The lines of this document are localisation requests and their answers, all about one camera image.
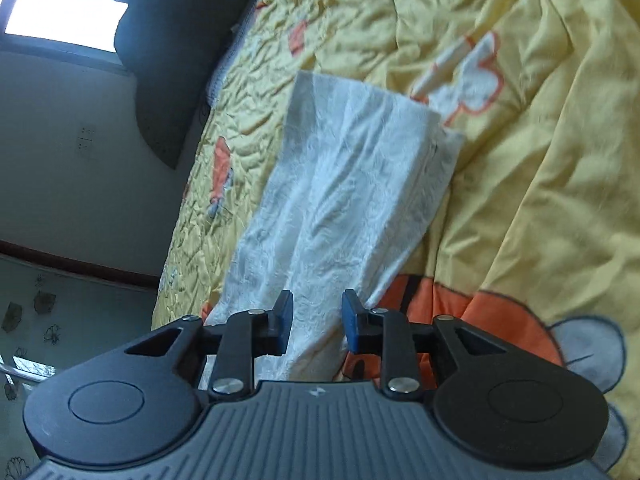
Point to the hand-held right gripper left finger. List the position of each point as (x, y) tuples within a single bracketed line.
[(284, 322)]

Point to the wall socket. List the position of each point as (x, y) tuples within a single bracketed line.
[(86, 141)]

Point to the brown wooden wardrobe frame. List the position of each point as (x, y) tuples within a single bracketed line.
[(75, 260)]

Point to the flower print wardrobe door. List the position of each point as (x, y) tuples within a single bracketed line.
[(75, 320)]

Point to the yellow printed blanket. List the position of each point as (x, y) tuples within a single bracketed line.
[(550, 185)]

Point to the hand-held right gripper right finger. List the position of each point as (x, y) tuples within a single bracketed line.
[(350, 322)]

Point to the white blanket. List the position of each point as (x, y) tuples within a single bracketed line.
[(340, 200)]

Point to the window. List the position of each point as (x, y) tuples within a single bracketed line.
[(50, 0)]

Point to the dark grey headboard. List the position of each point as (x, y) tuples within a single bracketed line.
[(165, 60)]

